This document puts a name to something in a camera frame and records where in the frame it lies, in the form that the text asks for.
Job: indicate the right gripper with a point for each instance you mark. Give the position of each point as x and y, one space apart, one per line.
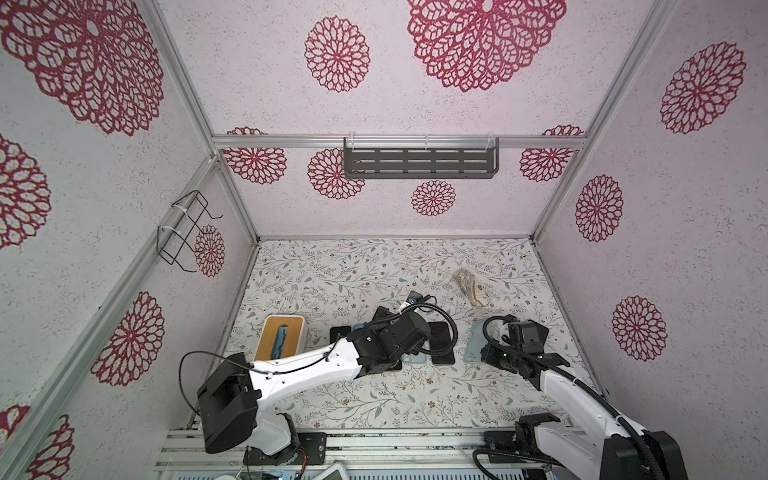
498 355

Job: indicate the pale green phone case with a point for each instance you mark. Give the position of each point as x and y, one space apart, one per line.
414 359
475 344

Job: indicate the black phone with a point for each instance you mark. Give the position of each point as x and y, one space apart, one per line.
440 341

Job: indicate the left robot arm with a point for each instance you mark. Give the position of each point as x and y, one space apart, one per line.
237 400

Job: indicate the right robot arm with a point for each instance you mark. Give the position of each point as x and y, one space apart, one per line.
602 443

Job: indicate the crumpled clear plastic bag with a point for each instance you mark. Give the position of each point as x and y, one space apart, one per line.
471 288

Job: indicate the white wooden-top tissue box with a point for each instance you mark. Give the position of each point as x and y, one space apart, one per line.
282 336

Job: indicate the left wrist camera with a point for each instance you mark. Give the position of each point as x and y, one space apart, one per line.
417 298

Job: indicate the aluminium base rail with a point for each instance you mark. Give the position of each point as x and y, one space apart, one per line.
431 453

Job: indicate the grey metal wall shelf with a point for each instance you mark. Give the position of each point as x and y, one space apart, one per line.
423 163

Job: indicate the black wire wall rack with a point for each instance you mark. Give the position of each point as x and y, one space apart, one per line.
193 243

